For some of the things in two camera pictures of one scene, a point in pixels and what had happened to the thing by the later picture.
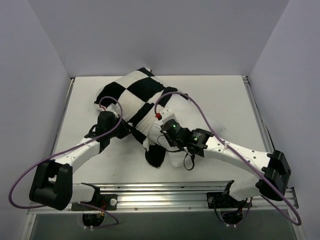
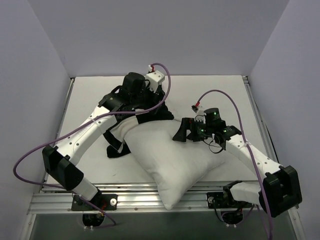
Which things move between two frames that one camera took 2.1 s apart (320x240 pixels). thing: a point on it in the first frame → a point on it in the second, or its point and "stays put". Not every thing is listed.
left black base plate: x=106 y=201 stays put
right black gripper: x=166 y=135 → x=190 y=128
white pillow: x=188 y=115 → x=175 y=166
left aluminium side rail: x=69 y=92 stays put
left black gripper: x=122 y=128 → x=155 y=107
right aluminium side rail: x=264 y=135 stays put
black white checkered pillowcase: x=137 y=97 → x=158 y=111
